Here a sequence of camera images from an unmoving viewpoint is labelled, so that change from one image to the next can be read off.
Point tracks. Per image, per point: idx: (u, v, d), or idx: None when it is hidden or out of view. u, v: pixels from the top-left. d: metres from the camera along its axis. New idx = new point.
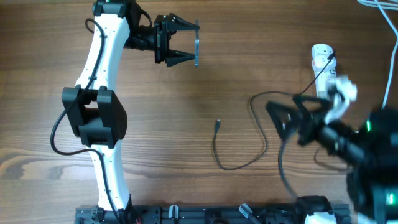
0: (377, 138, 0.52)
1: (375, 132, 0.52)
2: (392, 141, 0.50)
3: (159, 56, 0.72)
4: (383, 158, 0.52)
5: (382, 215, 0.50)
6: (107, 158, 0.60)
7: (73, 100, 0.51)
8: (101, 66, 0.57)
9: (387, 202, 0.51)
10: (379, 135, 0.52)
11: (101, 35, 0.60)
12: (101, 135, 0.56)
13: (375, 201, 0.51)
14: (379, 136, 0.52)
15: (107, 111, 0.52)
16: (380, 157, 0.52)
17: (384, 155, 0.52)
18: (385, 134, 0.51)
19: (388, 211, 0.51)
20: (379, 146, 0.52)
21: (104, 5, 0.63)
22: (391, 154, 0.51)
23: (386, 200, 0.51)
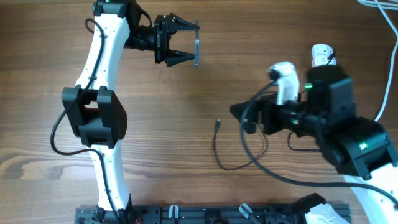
0: (321, 90, 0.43)
1: (318, 86, 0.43)
2: (335, 89, 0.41)
3: (159, 56, 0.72)
4: (342, 112, 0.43)
5: (360, 165, 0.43)
6: (107, 158, 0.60)
7: (73, 100, 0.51)
8: (101, 66, 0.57)
9: (361, 150, 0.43)
10: (320, 83, 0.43)
11: (101, 35, 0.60)
12: (101, 135, 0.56)
13: (351, 157, 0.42)
14: (320, 84, 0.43)
15: (107, 111, 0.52)
16: (337, 110, 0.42)
17: (340, 106, 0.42)
18: (324, 83, 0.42)
19: (364, 158, 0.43)
20: (328, 101, 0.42)
21: (104, 5, 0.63)
22: (344, 102, 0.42)
23: (360, 150, 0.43)
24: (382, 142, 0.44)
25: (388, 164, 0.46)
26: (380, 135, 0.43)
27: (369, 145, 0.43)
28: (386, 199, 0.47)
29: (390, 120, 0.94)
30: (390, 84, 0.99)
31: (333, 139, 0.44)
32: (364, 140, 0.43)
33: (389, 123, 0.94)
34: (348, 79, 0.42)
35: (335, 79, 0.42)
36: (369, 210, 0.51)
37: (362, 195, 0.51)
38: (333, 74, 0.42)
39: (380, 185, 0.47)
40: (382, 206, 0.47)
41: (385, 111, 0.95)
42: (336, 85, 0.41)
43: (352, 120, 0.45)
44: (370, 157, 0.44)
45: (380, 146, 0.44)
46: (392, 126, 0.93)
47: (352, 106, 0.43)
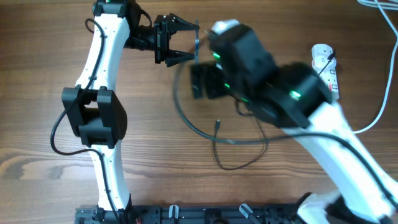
0: (228, 53, 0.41)
1: (221, 49, 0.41)
2: (240, 46, 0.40)
3: (159, 56, 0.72)
4: (260, 66, 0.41)
5: (298, 116, 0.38)
6: (107, 158, 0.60)
7: (73, 100, 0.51)
8: (101, 67, 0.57)
9: (294, 98, 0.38)
10: (224, 45, 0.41)
11: (101, 35, 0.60)
12: (101, 135, 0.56)
13: (285, 110, 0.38)
14: (225, 46, 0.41)
15: (107, 110, 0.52)
16: (252, 64, 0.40)
17: (254, 60, 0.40)
18: (228, 43, 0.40)
19: (301, 107, 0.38)
20: (238, 60, 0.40)
21: (104, 5, 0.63)
22: (255, 54, 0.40)
23: (293, 98, 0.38)
24: (313, 84, 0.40)
25: (326, 103, 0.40)
26: (308, 78, 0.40)
27: (300, 89, 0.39)
28: (330, 140, 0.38)
29: (390, 120, 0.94)
30: (390, 84, 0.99)
31: (262, 96, 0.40)
32: (292, 86, 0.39)
33: (389, 123, 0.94)
34: (250, 32, 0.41)
35: (237, 38, 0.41)
36: (323, 161, 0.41)
37: (314, 148, 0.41)
38: (236, 33, 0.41)
39: (319, 126, 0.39)
40: (331, 151, 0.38)
41: (385, 111, 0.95)
42: (240, 43, 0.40)
43: (275, 72, 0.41)
44: (309, 106, 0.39)
45: (313, 88, 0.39)
46: (392, 126, 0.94)
47: (266, 56, 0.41)
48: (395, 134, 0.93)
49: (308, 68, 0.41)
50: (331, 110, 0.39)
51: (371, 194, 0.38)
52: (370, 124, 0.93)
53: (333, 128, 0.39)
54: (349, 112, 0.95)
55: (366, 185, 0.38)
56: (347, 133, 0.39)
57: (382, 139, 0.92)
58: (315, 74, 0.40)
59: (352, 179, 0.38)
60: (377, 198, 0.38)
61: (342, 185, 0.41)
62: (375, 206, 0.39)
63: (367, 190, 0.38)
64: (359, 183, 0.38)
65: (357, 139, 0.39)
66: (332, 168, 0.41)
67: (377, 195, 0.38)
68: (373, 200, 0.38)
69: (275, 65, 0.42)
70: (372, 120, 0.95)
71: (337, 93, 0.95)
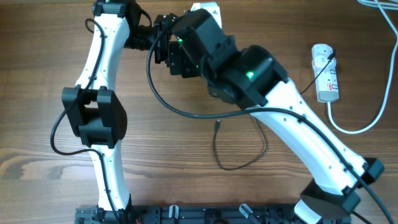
0: (190, 37, 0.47)
1: (184, 33, 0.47)
2: (200, 32, 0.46)
3: (159, 56, 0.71)
4: (219, 50, 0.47)
5: (254, 94, 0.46)
6: (107, 158, 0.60)
7: (73, 100, 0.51)
8: (101, 67, 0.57)
9: (249, 78, 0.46)
10: (186, 30, 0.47)
11: (101, 35, 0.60)
12: (101, 135, 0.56)
13: (242, 89, 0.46)
14: (186, 32, 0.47)
15: (107, 110, 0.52)
16: (212, 49, 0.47)
17: (213, 45, 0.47)
18: (189, 28, 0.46)
19: (255, 87, 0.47)
20: (199, 44, 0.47)
21: (104, 5, 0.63)
22: (215, 39, 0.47)
23: (249, 78, 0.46)
24: (267, 65, 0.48)
25: (280, 82, 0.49)
26: (262, 60, 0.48)
27: (254, 71, 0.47)
28: (288, 116, 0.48)
29: (390, 121, 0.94)
30: (390, 84, 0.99)
31: (222, 78, 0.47)
32: (249, 68, 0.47)
33: (388, 123, 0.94)
34: (209, 18, 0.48)
35: (198, 23, 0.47)
36: (288, 139, 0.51)
37: (274, 126, 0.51)
38: (196, 20, 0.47)
39: (278, 103, 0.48)
40: (288, 124, 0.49)
41: (385, 111, 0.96)
42: (201, 28, 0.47)
43: (232, 56, 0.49)
44: (262, 84, 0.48)
45: (266, 68, 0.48)
46: (391, 126, 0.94)
47: (224, 40, 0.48)
48: (394, 134, 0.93)
49: (260, 50, 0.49)
50: (286, 88, 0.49)
51: (331, 165, 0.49)
52: (371, 124, 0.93)
53: (290, 105, 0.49)
54: (349, 112, 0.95)
55: (325, 155, 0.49)
56: (303, 111, 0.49)
57: (381, 139, 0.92)
58: (267, 56, 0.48)
59: (313, 151, 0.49)
60: (336, 167, 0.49)
61: (308, 158, 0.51)
62: (335, 175, 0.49)
63: (326, 160, 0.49)
64: (319, 154, 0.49)
65: (314, 116, 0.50)
66: (296, 145, 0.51)
67: (337, 164, 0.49)
68: (333, 170, 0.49)
69: (233, 48, 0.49)
70: (372, 120, 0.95)
71: (336, 93, 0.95)
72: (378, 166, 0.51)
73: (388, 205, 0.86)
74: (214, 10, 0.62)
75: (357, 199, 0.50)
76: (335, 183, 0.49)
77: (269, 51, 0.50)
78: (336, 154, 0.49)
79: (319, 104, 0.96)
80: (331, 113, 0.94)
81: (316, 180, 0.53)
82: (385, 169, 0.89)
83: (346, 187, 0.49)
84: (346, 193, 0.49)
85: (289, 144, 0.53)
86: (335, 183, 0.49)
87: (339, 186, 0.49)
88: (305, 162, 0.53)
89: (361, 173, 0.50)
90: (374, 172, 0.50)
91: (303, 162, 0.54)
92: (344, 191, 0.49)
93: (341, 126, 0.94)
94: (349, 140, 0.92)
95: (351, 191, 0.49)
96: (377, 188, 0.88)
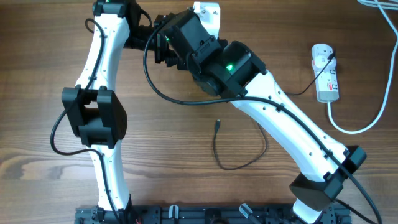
0: (176, 35, 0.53)
1: (170, 33, 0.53)
2: (185, 31, 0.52)
3: (159, 56, 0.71)
4: (202, 47, 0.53)
5: (234, 86, 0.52)
6: (107, 158, 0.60)
7: (73, 100, 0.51)
8: (101, 67, 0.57)
9: (229, 71, 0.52)
10: (172, 29, 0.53)
11: (101, 35, 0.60)
12: (101, 134, 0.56)
13: (222, 81, 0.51)
14: (172, 30, 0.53)
15: (106, 110, 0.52)
16: (196, 46, 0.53)
17: (196, 42, 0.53)
18: (175, 28, 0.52)
19: (234, 79, 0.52)
20: (185, 42, 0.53)
21: (104, 5, 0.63)
22: (198, 37, 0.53)
23: (228, 71, 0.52)
24: (246, 60, 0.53)
25: (259, 74, 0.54)
26: (240, 55, 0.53)
27: (234, 65, 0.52)
28: (267, 106, 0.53)
29: (390, 121, 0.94)
30: (390, 84, 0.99)
31: (206, 72, 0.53)
32: (229, 61, 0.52)
33: (388, 123, 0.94)
34: (193, 18, 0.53)
35: (183, 23, 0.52)
36: (272, 130, 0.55)
37: (257, 117, 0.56)
38: (181, 19, 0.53)
39: (257, 94, 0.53)
40: (267, 113, 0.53)
41: (384, 111, 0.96)
42: (185, 28, 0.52)
43: (216, 51, 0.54)
44: (240, 77, 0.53)
45: (245, 62, 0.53)
46: (391, 126, 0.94)
47: (207, 38, 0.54)
48: (394, 134, 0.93)
49: (239, 45, 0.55)
50: (265, 81, 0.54)
51: (311, 151, 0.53)
52: (370, 124, 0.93)
53: (269, 96, 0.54)
54: (349, 112, 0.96)
55: (305, 143, 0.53)
56: (282, 101, 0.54)
57: (381, 139, 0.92)
58: (245, 51, 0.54)
59: (293, 139, 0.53)
60: (316, 154, 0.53)
61: (290, 147, 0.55)
62: (316, 160, 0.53)
63: (306, 147, 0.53)
64: (298, 141, 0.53)
65: (292, 105, 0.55)
66: (277, 135, 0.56)
67: (318, 150, 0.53)
68: (313, 155, 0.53)
69: (216, 45, 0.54)
70: (372, 120, 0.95)
71: (337, 94, 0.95)
72: (359, 153, 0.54)
73: (388, 205, 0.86)
74: (214, 10, 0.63)
75: (339, 186, 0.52)
76: (316, 168, 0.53)
77: (247, 47, 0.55)
78: (315, 139, 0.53)
79: (319, 104, 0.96)
80: (331, 113, 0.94)
81: (301, 170, 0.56)
82: (385, 169, 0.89)
83: (327, 173, 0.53)
84: (327, 178, 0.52)
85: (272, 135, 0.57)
86: (317, 168, 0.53)
87: (321, 172, 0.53)
88: (289, 152, 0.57)
89: (342, 160, 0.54)
90: (355, 159, 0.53)
91: (288, 152, 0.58)
92: (326, 177, 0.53)
93: (341, 126, 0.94)
94: (349, 140, 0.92)
95: (332, 177, 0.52)
96: (377, 187, 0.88)
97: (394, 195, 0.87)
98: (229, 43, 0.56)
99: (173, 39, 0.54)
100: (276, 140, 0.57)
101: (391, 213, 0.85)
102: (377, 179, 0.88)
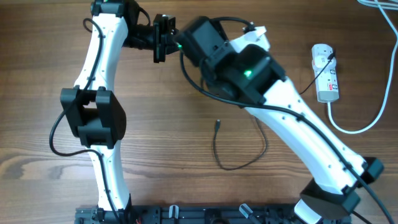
0: (187, 41, 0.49)
1: (181, 39, 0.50)
2: (196, 35, 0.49)
3: (157, 55, 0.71)
4: (216, 51, 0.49)
5: (252, 92, 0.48)
6: (106, 158, 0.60)
7: (72, 101, 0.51)
8: (99, 68, 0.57)
9: (247, 77, 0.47)
10: (183, 35, 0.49)
11: (99, 35, 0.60)
12: (101, 135, 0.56)
13: (240, 88, 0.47)
14: (183, 37, 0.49)
15: (106, 111, 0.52)
16: (209, 51, 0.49)
17: (210, 47, 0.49)
18: (186, 33, 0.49)
19: (253, 85, 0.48)
20: (197, 47, 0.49)
21: (102, 5, 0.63)
22: (211, 42, 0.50)
23: (247, 77, 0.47)
24: (265, 63, 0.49)
25: (278, 81, 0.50)
26: (259, 58, 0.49)
27: (252, 70, 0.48)
28: (286, 116, 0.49)
29: (390, 121, 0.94)
30: (390, 84, 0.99)
31: (222, 78, 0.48)
32: (246, 66, 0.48)
33: (388, 123, 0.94)
34: (204, 22, 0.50)
35: (194, 28, 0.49)
36: (290, 140, 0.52)
37: (272, 124, 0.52)
38: (192, 23, 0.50)
39: (275, 102, 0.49)
40: (286, 123, 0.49)
41: (385, 111, 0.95)
42: (196, 33, 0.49)
43: (232, 56, 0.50)
44: (260, 82, 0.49)
45: (265, 66, 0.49)
46: (391, 126, 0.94)
47: (221, 43, 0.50)
48: (394, 134, 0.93)
49: (258, 48, 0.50)
50: (285, 89, 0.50)
51: (331, 163, 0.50)
52: (370, 124, 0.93)
53: (289, 104, 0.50)
54: (349, 112, 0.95)
55: (324, 155, 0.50)
56: (301, 109, 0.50)
57: (381, 139, 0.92)
58: (264, 54, 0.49)
59: (313, 149, 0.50)
60: (336, 167, 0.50)
61: (307, 157, 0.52)
62: (334, 173, 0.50)
63: (326, 159, 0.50)
64: (318, 153, 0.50)
65: (313, 114, 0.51)
66: (294, 144, 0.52)
67: (336, 163, 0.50)
68: (332, 168, 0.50)
69: (231, 49, 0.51)
70: (371, 120, 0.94)
71: (337, 93, 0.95)
72: (377, 165, 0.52)
73: (387, 205, 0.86)
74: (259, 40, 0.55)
75: (357, 199, 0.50)
76: (334, 182, 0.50)
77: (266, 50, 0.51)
78: (335, 152, 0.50)
79: (319, 104, 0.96)
80: (331, 113, 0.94)
81: (316, 180, 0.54)
82: (385, 169, 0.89)
83: (346, 186, 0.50)
84: (346, 192, 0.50)
85: (286, 142, 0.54)
86: (336, 182, 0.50)
87: (339, 185, 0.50)
88: (305, 161, 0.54)
89: (361, 172, 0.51)
90: (373, 171, 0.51)
91: (303, 161, 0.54)
92: (344, 191, 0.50)
93: (341, 126, 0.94)
94: (349, 140, 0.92)
95: (351, 191, 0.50)
96: (377, 187, 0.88)
97: (395, 195, 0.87)
98: (246, 47, 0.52)
99: (184, 46, 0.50)
100: (291, 148, 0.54)
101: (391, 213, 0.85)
102: (378, 179, 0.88)
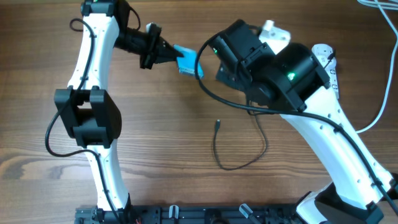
0: (225, 43, 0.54)
1: (221, 42, 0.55)
2: (233, 38, 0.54)
3: (145, 62, 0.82)
4: (252, 53, 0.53)
5: (291, 95, 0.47)
6: (103, 158, 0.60)
7: (66, 101, 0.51)
8: (92, 67, 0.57)
9: (290, 80, 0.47)
10: (221, 38, 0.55)
11: (91, 35, 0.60)
12: (96, 135, 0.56)
13: (281, 91, 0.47)
14: (222, 40, 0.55)
15: (99, 110, 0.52)
16: (245, 53, 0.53)
17: (247, 49, 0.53)
18: (224, 36, 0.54)
19: (295, 88, 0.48)
20: (234, 48, 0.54)
21: (91, 5, 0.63)
22: (248, 43, 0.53)
23: (289, 79, 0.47)
24: (308, 66, 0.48)
25: (322, 88, 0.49)
26: (303, 60, 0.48)
27: (295, 73, 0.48)
28: (324, 126, 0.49)
29: (390, 121, 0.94)
30: (390, 84, 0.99)
31: (260, 78, 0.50)
32: (289, 69, 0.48)
33: (388, 123, 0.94)
34: (243, 25, 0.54)
35: (232, 31, 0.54)
36: (323, 149, 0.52)
37: (306, 131, 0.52)
38: (232, 27, 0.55)
39: (316, 110, 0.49)
40: (323, 132, 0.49)
41: (384, 111, 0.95)
42: (234, 35, 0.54)
43: (268, 57, 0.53)
44: (301, 86, 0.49)
45: (307, 70, 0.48)
46: (391, 126, 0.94)
47: (258, 44, 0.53)
48: (394, 134, 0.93)
49: (303, 49, 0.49)
50: (326, 98, 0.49)
51: (360, 178, 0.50)
52: (370, 124, 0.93)
53: (329, 114, 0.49)
54: (349, 112, 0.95)
55: (356, 168, 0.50)
56: (340, 121, 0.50)
57: (381, 139, 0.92)
58: (308, 57, 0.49)
59: (344, 160, 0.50)
60: (364, 182, 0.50)
61: (336, 166, 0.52)
62: (363, 187, 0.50)
63: (356, 172, 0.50)
64: (349, 166, 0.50)
65: (349, 126, 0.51)
66: (326, 152, 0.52)
67: (366, 178, 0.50)
68: (360, 183, 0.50)
69: (267, 51, 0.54)
70: (371, 120, 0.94)
71: (336, 94, 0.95)
72: None
73: (388, 205, 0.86)
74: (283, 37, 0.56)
75: (381, 216, 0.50)
76: (361, 195, 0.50)
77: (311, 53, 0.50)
78: (367, 167, 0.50)
79: None
80: None
81: (341, 191, 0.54)
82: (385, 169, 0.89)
83: (372, 201, 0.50)
84: (370, 208, 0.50)
85: (318, 150, 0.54)
86: (362, 196, 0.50)
87: (365, 200, 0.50)
88: (333, 170, 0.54)
89: (388, 189, 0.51)
90: None
91: (330, 170, 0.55)
92: (369, 206, 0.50)
93: None
94: None
95: (375, 207, 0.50)
96: None
97: None
98: (289, 46, 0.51)
99: (222, 48, 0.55)
100: (321, 155, 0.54)
101: (391, 213, 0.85)
102: None
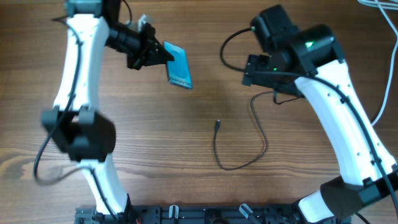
0: (263, 22, 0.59)
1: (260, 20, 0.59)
2: (270, 17, 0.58)
3: (135, 64, 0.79)
4: (284, 32, 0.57)
5: (307, 61, 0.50)
6: (99, 172, 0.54)
7: (53, 124, 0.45)
8: (80, 81, 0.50)
9: (308, 47, 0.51)
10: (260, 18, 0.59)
11: (76, 42, 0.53)
12: (91, 154, 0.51)
13: (298, 55, 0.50)
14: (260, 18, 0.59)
15: (92, 132, 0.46)
16: (277, 30, 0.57)
17: (279, 27, 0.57)
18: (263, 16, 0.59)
19: (311, 55, 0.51)
20: (268, 25, 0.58)
21: (76, 3, 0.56)
22: (282, 23, 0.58)
23: (307, 46, 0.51)
24: (326, 42, 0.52)
25: (335, 61, 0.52)
26: (324, 36, 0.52)
27: (314, 42, 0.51)
28: (332, 94, 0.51)
29: (390, 121, 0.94)
30: (390, 84, 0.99)
31: (283, 45, 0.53)
32: (309, 38, 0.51)
33: (389, 123, 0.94)
34: (280, 9, 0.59)
35: (271, 12, 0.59)
36: (328, 119, 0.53)
37: (316, 101, 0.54)
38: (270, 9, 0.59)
39: (328, 78, 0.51)
40: (329, 100, 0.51)
41: (384, 111, 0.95)
42: (272, 15, 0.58)
43: None
44: (316, 56, 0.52)
45: (325, 45, 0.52)
46: (391, 126, 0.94)
47: (292, 27, 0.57)
48: (394, 134, 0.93)
49: (326, 28, 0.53)
50: (339, 70, 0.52)
51: (359, 152, 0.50)
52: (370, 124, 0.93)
53: (338, 84, 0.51)
54: None
55: (357, 141, 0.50)
56: (348, 93, 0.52)
57: (381, 139, 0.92)
58: (328, 34, 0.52)
59: (347, 130, 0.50)
60: (364, 156, 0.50)
61: (337, 139, 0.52)
62: (360, 161, 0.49)
63: (356, 145, 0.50)
64: (351, 137, 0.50)
65: (357, 101, 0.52)
66: (330, 124, 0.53)
67: (366, 153, 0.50)
68: (360, 156, 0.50)
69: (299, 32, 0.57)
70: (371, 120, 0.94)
71: None
72: None
73: (388, 205, 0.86)
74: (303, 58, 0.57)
75: (377, 195, 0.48)
76: (358, 170, 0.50)
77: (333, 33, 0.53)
78: (369, 141, 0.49)
79: None
80: None
81: (342, 169, 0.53)
82: None
83: (368, 178, 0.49)
84: (366, 183, 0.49)
85: (323, 122, 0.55)
86: (359, 169, 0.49)
87: (362, 174, 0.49)
88: (336, 145, 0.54)
89: (389, 172, 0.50)
90: None
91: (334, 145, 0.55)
92: (365, 182, 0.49)
93: None
94: None
95: (371, 183, 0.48)
96: None
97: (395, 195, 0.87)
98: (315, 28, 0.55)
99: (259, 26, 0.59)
100: (326, 129, 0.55)
101: (390, 213, 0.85)
102: None
